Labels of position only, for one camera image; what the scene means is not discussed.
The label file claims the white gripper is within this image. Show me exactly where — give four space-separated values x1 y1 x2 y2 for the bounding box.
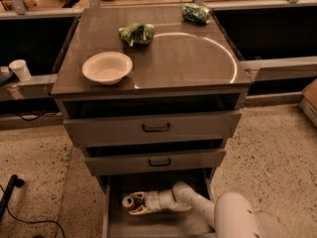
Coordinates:
128 190 161 216

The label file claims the orange coke can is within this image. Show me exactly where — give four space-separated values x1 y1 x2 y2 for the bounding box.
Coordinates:
122 195 136 211

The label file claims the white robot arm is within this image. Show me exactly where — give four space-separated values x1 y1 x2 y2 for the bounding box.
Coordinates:
122 181 263 238

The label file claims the open bottom drawer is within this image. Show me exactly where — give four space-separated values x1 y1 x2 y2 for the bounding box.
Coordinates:
102 168 216 238

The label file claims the grey drawer cabinet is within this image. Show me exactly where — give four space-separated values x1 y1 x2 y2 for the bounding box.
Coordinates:
50 4 254 238

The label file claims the black stand on floor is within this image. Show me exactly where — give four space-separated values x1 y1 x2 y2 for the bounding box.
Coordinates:
0 175 25 221

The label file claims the white plastic bowl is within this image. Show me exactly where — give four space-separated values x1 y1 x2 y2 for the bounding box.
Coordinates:
82 52 133 85

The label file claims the green chip bag centre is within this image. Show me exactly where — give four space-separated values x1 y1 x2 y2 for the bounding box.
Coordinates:
119 23 155 47

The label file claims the green chip bag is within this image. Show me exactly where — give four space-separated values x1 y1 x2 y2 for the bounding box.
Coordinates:
181 3 210 24
119 23 155 47

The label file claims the white paper cup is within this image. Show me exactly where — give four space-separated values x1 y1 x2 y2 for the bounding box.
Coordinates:
9 59 32 81

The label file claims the dark round plate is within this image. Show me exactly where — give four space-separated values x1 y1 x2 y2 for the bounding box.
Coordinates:
0 66 14 86

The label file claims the cardboard box on floor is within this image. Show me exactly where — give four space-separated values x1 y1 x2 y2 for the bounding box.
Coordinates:
299 78 317 127

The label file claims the green chip bag rear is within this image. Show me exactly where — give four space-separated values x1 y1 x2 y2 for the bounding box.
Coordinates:
181 3 210 24

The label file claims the middle drawer black handle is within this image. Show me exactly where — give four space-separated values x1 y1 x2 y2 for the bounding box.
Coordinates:
148 158 171 168

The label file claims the drawer black handle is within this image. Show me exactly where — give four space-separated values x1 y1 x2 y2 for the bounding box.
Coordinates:
148 158 171 168
142 123 170 133

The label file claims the top drawer black handle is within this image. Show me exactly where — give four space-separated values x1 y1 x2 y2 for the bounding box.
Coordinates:
142 123 170 133

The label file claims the black floor cable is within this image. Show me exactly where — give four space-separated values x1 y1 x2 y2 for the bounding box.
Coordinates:
0 183 66 238

